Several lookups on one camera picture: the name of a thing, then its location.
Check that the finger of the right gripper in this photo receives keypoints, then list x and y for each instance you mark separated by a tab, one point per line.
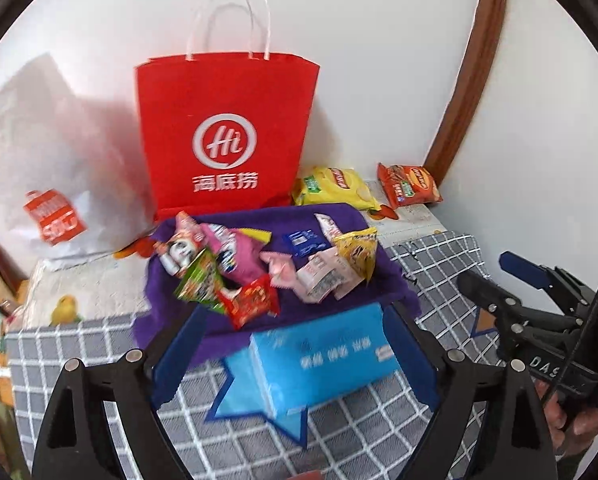
488	296
525	270

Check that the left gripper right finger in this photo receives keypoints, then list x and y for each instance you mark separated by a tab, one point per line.
513	440

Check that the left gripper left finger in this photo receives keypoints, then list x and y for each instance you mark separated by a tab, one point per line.
75	441

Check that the yellow snack packet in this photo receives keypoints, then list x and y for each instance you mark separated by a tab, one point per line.
359	248

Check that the pale pink snack packet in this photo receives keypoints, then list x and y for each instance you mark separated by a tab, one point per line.
326	273

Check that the blue snack packet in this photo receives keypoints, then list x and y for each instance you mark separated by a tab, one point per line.
304	243

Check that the pink white snack packet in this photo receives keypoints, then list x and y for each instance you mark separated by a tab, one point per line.
282	272

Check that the green snack packet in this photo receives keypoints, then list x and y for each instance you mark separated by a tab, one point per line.
202	282

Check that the red white panda packet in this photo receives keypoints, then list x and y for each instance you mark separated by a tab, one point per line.
178	253

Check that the red snack packet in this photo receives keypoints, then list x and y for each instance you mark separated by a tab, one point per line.
250	301

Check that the person right hand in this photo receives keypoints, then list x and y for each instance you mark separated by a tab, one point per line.
578	436

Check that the orange chips bag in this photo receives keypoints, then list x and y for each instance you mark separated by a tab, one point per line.
408	185

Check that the grey checked blanket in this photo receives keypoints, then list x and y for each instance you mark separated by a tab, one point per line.
367	434

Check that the purple towel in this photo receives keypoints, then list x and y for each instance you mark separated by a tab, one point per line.
386	286

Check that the pink white candy stick packet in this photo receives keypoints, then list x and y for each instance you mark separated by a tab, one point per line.
328	226

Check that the white printed fruit sheet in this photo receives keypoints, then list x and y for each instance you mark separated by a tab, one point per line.
108	286

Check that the yellow chips bag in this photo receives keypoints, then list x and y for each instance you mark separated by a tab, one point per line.
331	185

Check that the blue tissue pack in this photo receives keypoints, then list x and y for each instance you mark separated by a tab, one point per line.
283	373

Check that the pink yellow snack bag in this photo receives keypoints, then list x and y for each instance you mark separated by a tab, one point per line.
237	255

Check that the white Miniso plastic bag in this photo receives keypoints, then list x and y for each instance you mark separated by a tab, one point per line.
65	188

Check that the red paper shopping bag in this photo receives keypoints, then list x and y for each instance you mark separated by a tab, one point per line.
223	131

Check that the brown door frame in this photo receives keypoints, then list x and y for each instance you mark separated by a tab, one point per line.
471	80

